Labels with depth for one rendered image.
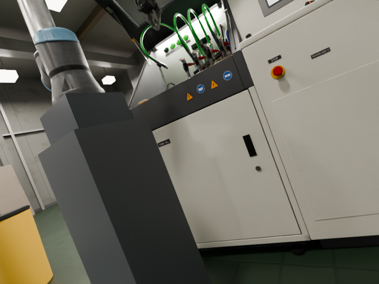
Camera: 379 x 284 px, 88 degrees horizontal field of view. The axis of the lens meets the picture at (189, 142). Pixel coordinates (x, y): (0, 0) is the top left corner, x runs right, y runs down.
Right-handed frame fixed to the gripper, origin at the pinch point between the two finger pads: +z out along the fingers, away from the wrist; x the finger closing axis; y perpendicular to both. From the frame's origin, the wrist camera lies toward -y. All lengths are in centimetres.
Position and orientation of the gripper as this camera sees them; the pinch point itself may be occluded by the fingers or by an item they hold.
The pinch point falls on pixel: (158, 28)
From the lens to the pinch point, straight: 117.6
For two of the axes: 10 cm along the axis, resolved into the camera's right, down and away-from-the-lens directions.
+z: 3.6, 9.3, 0.4
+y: -4.1, 1.9, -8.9
